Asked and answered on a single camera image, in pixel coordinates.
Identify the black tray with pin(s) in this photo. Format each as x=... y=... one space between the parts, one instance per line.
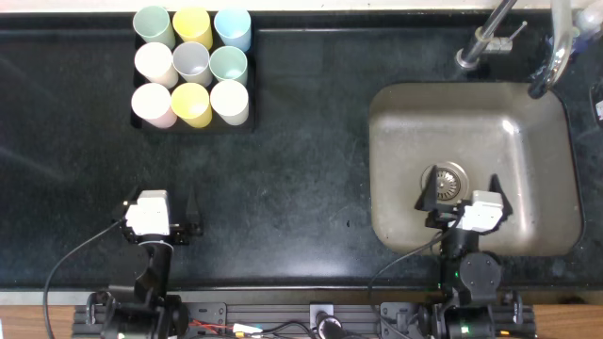
x=253 y=94

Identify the blue cup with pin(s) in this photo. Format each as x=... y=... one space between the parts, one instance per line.
x=233 y=26

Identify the green cup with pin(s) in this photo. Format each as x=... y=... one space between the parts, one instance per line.
x=228 y=63
x=151 y=22

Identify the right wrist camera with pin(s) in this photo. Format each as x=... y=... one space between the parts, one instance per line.
x=483 y=212

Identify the pink cup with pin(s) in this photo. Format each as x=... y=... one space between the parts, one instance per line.
x=151 y=101

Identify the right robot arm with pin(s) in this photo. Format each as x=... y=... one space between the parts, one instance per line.
x=479 y=275

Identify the white cup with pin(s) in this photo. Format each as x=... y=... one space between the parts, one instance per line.
x=153 y=61
x=229 y=99

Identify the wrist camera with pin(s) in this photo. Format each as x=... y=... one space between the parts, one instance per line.
x=483 y=212
x=148 y=214

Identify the mounting rail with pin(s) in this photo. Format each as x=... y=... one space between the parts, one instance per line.
x=273 y=313

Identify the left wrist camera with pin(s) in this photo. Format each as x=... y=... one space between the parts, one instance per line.
x=148 y=214

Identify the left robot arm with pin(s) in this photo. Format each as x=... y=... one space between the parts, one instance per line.
x=158 y=268

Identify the steel sink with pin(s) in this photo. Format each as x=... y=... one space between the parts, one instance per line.
x=518 y=141

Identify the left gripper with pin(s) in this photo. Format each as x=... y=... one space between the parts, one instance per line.
x=178 y=233

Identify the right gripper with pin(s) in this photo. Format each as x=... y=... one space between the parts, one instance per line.
x=443 y=219

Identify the steel tap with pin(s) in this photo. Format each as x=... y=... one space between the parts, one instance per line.
x=476 y=44

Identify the grey cup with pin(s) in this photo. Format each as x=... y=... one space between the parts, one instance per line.
x=190 y=61

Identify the yellow cup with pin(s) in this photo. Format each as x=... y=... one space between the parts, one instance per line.
x=190 y=23
x=190 y=101

